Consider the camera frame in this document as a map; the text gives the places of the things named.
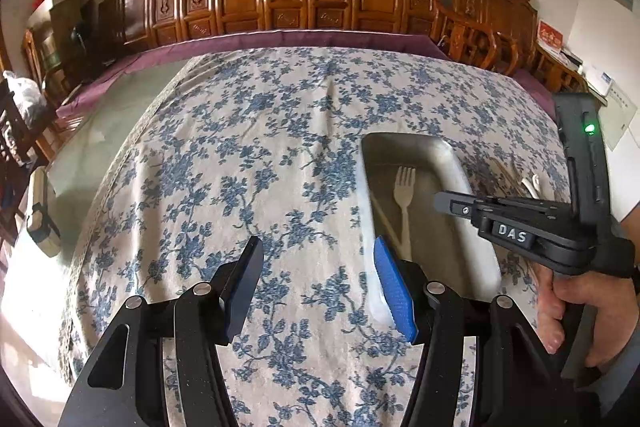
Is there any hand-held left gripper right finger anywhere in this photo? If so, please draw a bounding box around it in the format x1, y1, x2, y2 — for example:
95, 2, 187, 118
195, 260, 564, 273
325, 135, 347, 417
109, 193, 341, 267
374, 236, 582, 427

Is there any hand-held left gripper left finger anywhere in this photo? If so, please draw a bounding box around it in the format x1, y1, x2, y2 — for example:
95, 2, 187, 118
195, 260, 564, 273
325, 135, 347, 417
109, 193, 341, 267
57, 236, 264, 427

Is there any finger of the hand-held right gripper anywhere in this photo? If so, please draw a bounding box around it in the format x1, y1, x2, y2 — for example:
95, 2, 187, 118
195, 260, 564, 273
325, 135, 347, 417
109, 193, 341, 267
434, 190, 577, 223
474, 211, 597, 272

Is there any brown wooden chopstick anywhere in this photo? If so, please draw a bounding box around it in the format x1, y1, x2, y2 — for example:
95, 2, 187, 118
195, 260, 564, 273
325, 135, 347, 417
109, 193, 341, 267
490, 158, 530, 196

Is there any white plastic spoon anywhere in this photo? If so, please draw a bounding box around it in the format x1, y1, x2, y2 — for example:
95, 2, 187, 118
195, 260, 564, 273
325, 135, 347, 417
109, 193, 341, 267
520, 173, 542, 199

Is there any metal tray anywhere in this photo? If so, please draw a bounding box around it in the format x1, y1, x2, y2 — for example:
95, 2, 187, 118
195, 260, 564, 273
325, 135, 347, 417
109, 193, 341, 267
359, 132, 502, 326

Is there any pale chopstick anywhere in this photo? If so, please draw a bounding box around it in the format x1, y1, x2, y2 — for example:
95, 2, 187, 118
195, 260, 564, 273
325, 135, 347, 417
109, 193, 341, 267
371, 194, 404, 250

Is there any white plastic fork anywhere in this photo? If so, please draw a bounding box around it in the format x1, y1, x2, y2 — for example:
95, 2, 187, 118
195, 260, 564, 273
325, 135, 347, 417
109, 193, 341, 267
394, 165, 417, 260

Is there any person's right hand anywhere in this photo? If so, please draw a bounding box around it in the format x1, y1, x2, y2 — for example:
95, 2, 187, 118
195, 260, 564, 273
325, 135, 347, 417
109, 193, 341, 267
537, 264, 640, 369

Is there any wooden side cabinet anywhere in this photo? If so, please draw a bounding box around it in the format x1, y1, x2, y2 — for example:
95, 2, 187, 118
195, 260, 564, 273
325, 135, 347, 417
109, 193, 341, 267
530, 46, 592, 96

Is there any blue floral tablecloth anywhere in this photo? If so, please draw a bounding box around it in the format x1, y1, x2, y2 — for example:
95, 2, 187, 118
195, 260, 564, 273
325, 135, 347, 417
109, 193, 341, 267
57, 46, 573, 427

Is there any red card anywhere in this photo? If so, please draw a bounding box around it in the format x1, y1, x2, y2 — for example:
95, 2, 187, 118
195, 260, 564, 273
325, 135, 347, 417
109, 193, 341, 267
537, 20, 565, 54

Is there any carved wooden armchair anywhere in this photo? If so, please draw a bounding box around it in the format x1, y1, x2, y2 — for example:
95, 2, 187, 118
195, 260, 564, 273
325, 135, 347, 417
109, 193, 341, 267
434, 0, 540, 78

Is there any white and black device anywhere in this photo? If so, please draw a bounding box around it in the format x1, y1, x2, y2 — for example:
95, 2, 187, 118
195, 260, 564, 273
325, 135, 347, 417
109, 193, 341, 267
26, 166, 64, 259

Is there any dark wooden side chair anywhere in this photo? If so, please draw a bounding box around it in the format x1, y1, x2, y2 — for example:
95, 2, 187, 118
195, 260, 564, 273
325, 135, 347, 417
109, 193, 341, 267
0, 77, 57, 253

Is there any clear plastic bag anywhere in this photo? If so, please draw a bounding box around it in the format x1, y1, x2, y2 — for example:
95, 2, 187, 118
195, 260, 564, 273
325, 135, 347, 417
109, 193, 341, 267
1, 70, 49, 128

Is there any dark wooden cabinet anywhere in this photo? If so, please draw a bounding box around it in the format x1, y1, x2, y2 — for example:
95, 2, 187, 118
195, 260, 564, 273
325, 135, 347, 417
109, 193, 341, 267
47, 0, 110, 84

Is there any white wall paper sheet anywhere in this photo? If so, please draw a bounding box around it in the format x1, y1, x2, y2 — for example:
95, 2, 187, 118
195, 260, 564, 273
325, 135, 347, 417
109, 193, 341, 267
597, 82, 639, 152

